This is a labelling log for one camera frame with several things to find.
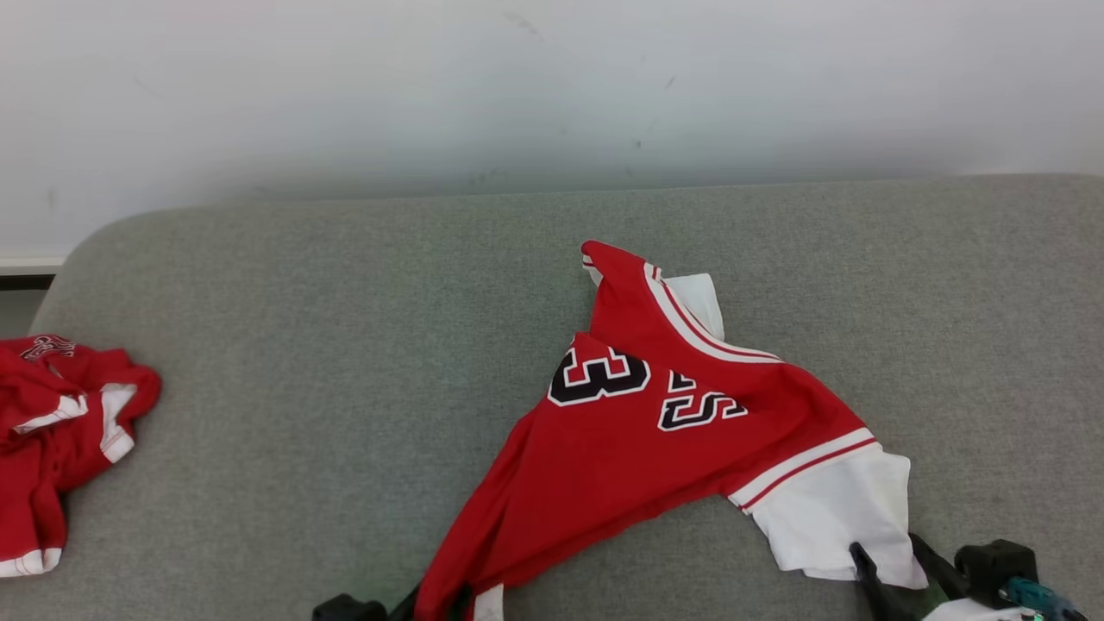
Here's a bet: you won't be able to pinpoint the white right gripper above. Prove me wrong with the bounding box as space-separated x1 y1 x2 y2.
850 533 1092 621

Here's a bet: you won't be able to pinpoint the red jersey with white sleeves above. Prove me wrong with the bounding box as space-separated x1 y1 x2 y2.
414 240 929 621

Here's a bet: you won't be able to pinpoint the red shorts with white trim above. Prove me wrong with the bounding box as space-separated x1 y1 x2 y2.
0 334 163 579

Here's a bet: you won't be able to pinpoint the white and black baseboard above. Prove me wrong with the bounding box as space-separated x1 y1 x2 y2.
0 253 72 291

